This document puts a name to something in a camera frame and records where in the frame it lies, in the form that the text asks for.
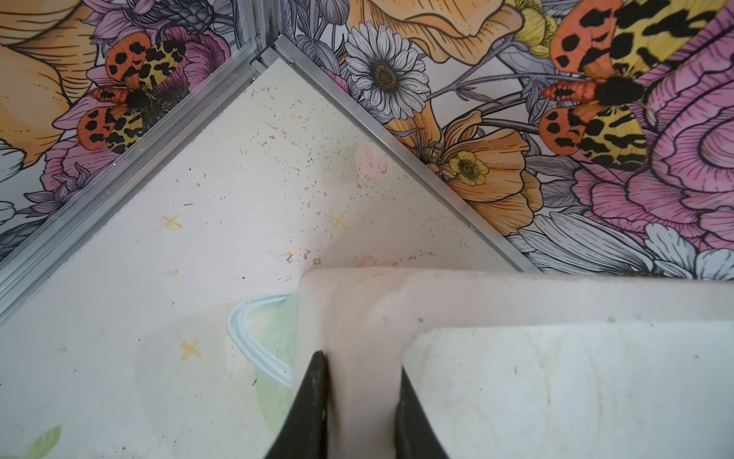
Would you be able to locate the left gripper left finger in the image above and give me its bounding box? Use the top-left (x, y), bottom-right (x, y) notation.
top-left (265, 351), bottom-right (330, 459)

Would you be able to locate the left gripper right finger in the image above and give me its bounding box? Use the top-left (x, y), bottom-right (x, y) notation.
top-left (394, 369), bottom-right (448, 459)

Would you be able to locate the white drawer cabinet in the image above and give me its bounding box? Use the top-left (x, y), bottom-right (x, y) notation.
top-left (294, 268), bottom-right (733, 458)

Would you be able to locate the left aluminium corner post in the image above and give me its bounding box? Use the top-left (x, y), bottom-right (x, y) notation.
top-left (231, 0), bottom-right (281, 55)

